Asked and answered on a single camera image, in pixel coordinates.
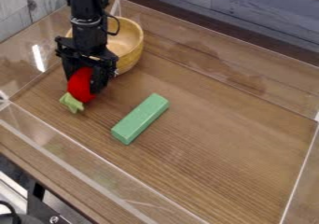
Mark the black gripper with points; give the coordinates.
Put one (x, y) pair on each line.
(84, 50)

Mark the red plush strawberry toy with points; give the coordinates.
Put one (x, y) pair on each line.
(77, 94)

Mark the wooden bowl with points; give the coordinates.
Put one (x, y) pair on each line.
(125, 44)

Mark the green rectangular block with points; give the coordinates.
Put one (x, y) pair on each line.
(138, 118)

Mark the black stand under table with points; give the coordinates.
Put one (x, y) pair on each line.
(22, 207)

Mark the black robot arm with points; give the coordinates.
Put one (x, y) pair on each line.
(86, 10)

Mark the clear acrylic tray wall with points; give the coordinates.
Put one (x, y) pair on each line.
(217, 159)

